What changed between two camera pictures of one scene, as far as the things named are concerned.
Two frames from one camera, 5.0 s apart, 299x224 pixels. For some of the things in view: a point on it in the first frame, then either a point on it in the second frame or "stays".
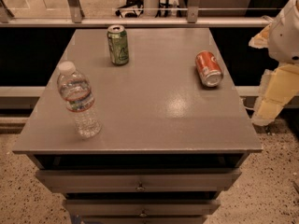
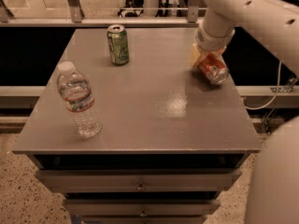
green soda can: [118, 39] stays
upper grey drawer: [142, 180] stays
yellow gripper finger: [261, 40] to [213, 43]
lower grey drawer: [141, 207] stays
